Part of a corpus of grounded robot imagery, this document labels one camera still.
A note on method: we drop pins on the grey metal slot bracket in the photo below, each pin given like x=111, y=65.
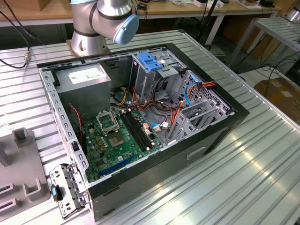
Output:
x=70, y=174

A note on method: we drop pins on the grey parts rack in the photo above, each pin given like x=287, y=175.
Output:
x=21, y=164

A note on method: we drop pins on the small white box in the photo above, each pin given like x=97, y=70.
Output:
x=199, y=3

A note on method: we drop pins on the silver metal drum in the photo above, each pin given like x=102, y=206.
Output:
x=294, y=15

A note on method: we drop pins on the black latch with blue tab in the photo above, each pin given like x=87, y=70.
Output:
x=55, y=192

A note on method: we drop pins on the brown cardboard box on desk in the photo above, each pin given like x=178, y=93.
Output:
x=44, y=4

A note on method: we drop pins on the green motherboard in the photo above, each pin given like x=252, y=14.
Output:
x=122, y=152

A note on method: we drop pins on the blue expansion slot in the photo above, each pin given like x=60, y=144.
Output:
x=117, y=165

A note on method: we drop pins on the large brown cardboard box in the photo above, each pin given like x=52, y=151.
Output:
x=281, y=93

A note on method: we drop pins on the grey metal drive cage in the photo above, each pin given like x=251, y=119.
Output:
x=143, y=82

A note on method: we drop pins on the small black device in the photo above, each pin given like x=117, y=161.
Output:
x=267, y=3

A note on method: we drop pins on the long wooden desk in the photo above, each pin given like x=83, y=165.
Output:
x=187, y=11

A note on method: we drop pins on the black RAM slot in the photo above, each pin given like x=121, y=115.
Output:
x=136, y=131
x=133, y=131
x=140, y=131
x=143, y=131

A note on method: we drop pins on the black open PC case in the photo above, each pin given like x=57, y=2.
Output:
x=164, y=168

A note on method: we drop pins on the grey metal disk bay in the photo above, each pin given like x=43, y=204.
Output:
x=187, y=124

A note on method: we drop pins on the grey power supply unit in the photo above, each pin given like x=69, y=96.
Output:
x=84, y=98

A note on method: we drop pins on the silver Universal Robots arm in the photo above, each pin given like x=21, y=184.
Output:
x=105, y=14

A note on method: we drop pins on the black case fan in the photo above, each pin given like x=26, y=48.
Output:
x=75, y=124

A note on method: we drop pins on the blue plastic drive latch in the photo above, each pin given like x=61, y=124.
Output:
x=145, y=58

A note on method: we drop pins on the CPU socket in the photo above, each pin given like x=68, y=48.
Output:
x=116, y=140

